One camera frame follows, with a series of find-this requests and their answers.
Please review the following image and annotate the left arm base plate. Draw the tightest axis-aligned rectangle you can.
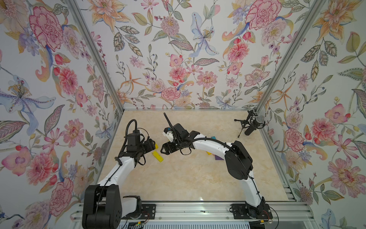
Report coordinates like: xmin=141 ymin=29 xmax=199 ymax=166
xmin=122 ymin=204 xmax=156 ymax=220

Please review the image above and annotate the purple block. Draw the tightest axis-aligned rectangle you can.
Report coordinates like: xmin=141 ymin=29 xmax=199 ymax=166
xmin=215 ymin=155 xmax=224 ymax=160

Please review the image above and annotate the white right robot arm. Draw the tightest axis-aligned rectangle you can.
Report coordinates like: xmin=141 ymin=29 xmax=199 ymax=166
xmin=161 ymin=124 xmax=268 ymax=219

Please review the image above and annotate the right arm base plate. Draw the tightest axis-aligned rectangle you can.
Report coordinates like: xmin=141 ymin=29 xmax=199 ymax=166
xmin=229 ymin=203 xmax=273 ymax=220

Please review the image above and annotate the yellow green block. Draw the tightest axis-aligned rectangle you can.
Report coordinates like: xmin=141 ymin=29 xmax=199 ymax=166
xmin=152 ymin=151 xmax=164 ymax=162

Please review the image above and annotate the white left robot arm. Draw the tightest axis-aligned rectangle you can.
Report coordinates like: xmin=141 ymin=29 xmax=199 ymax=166
xmin=82 ymin=129 xmax=155 ymax=229

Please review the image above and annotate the aluminium frame rail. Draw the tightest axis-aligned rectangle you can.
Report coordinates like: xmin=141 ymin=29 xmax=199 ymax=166
xmin=70 ymin=201 xmax=315 ymax=224

